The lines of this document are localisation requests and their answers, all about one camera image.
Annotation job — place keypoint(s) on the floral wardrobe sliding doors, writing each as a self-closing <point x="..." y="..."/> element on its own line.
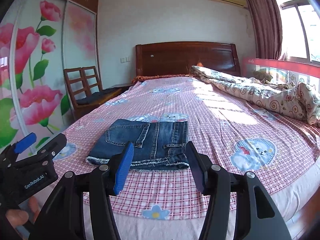
<point x="39" y="40"/>

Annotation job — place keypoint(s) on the bright window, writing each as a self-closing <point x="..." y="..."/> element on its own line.
<point x="300" y="31"/>

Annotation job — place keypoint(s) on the person's left hand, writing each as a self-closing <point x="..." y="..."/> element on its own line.
<point x="18" y="217"/>

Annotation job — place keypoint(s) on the blue denim jeans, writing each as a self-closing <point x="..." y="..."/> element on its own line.
<point x="158" y="146"/>

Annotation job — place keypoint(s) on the red bed guard rail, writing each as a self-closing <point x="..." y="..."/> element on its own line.
<point x="249" y="65"/>

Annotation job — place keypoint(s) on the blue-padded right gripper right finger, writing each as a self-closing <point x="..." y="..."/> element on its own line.
<point x="257" y="216"/>

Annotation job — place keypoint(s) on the mauve window curtain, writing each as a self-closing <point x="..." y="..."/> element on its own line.
<point x="267" y="28"/>

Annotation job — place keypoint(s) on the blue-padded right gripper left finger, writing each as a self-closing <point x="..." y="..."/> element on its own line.
<point x="62" y="216"/>

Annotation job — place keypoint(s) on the white wall switch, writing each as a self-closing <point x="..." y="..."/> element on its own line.
<point x="125" y="60"/>

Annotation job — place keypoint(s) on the floral patterned quilt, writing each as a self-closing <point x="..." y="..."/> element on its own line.
<point x="300" y="101"/>

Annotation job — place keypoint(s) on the wooden slat-back chair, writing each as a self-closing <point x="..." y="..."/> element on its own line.
<point x="82" y="82"/>

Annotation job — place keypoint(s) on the pink checkered bed sheet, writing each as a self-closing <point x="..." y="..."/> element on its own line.
<point x="240" y="137"/>

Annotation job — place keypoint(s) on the dark wooden headboard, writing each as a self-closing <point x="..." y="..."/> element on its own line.
<point x="172" y="58"/>

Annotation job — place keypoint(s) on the dark seat cushion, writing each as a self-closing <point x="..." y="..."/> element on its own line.
<point x="95" y="96"/>

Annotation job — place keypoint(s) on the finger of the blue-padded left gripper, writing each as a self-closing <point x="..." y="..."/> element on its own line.
<point x="54" y="147"/>
<point x="24" y="143"/>

